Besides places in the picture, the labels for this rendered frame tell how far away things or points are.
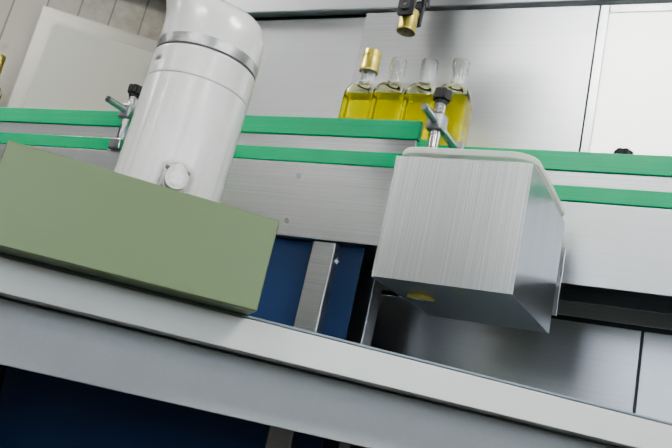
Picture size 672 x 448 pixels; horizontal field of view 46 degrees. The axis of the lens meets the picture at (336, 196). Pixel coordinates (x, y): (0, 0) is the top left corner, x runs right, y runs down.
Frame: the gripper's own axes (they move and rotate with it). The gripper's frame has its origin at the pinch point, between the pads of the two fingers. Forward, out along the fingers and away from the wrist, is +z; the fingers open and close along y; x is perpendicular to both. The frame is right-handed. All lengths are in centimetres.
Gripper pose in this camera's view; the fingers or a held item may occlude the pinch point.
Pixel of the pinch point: (410, 11)
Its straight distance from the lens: 151.2
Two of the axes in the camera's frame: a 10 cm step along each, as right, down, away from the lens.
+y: -4.0, -3.4, -8.5
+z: -2.2, 9.4, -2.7
